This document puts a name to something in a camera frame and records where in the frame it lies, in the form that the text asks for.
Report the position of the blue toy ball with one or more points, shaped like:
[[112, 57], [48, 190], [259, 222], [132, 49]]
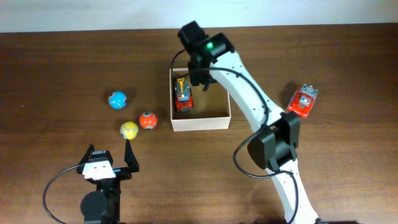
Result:
[[117, 100]]

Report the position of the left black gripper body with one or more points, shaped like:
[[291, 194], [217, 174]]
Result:
[[123, 174]]

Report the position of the red truck with yellow crane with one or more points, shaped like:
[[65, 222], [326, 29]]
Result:
[[183, 95]]

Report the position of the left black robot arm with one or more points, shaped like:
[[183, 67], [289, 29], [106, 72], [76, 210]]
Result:
[[103, 204]]

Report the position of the pink cardboard box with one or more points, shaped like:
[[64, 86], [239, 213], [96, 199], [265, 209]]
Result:
[[211, 108]]

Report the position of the orange-red toy ball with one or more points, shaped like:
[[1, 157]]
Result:
[[148, 120]]

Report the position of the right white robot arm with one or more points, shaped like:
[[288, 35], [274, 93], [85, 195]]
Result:
[[275, 133]]

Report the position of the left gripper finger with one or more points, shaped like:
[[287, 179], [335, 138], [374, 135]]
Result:
[[130, 158], [86, 156]]

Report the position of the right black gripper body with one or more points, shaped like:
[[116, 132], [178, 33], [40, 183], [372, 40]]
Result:
[[198, 73]]

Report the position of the yellow toy ball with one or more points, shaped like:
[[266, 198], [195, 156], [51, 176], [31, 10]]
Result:
[[129, 130]]

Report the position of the red toy fire truck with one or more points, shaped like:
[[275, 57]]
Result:
[[303, 99]]

